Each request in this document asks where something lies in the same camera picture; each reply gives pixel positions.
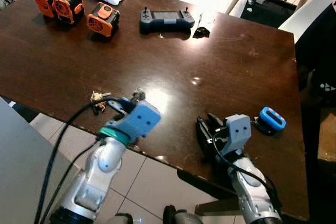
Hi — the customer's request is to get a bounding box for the white hook board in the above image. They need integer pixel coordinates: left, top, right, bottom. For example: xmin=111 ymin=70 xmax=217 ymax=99
xmin=0 ymin=97 xmax=74 ymax=224

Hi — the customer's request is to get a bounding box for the brass key bunch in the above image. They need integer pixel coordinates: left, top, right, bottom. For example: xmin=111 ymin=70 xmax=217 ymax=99
xmin=90 ymin=91 xmax=109 ymax=114

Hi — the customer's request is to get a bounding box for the dark blue remote controller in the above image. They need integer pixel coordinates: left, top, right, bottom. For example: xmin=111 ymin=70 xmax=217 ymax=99
xmin=139 ymin=6 xmax=196 ymax=35

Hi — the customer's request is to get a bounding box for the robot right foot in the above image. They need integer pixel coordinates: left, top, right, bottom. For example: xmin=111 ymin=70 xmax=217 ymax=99
xmin=162 ymin=205 xmax=203 ymax=224

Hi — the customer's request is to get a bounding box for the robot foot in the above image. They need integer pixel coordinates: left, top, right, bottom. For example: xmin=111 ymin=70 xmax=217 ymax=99
xmin=162 ymin=205 xmax=203 ymax=224
xmin=112 ymin=213 xmax=135 ymax=224

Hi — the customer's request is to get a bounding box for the small black object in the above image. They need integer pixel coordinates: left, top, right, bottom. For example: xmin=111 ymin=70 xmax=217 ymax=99
xmin=193 ymin=26 xmax=211 ymax=39

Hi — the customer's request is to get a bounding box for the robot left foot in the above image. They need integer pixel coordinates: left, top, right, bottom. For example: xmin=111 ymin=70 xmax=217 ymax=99
xmin=112 ymin=213 xmax=135 ymax=224

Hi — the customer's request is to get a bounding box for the black hard case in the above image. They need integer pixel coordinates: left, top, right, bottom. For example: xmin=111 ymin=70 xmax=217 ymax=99
xmin=240 ymin=0 xmax=298 ymax=28

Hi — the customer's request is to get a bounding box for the person in black shirt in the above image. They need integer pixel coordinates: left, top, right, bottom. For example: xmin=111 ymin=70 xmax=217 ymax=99
xmin=295 ymin=3 xmax=336 ymax=110

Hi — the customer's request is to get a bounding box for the white chair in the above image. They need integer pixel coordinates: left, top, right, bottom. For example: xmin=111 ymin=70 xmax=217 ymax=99
xmin=278 ymin=0 xmax=336 ymax=44

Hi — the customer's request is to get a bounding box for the light blue left wrist camera mount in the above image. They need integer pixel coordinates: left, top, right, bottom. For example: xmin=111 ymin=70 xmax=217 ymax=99
xmin=108 ymin=101 xmax=162 ymax=142

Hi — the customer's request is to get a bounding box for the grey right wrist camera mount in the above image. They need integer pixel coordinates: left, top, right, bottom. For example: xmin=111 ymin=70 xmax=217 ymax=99
xmin=223 ymin=114 xmax=252 ymax=157

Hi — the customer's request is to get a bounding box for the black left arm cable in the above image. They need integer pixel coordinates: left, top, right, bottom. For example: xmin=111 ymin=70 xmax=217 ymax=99
xmin=34 ymin=97 xmax=117 ymax=224

